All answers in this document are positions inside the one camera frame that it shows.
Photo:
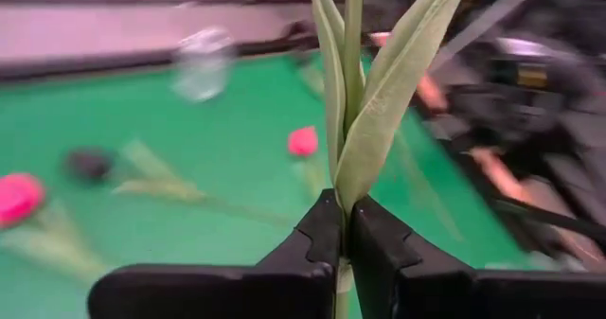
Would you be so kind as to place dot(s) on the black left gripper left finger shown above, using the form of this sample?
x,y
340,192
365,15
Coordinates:
x,y
284,286

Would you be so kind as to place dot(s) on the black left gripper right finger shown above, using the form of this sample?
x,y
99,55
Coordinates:
x,y
426,286

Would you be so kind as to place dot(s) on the red artificial tulip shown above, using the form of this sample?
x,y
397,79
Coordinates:
x,y
19,198
303,141
374,120

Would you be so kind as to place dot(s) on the black artificial tulip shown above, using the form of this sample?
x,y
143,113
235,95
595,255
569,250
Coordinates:
x,y
87,164

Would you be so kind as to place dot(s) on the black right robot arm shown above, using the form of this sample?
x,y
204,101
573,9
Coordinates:
x,y
521,111

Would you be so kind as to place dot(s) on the clear glass vase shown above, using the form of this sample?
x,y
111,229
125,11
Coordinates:
x,y
203,63

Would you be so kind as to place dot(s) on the wooden table side board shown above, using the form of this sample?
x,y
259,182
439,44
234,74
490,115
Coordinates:
x,y
497,172

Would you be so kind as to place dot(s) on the black table frame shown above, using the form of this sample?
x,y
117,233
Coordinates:
x,y
71,68

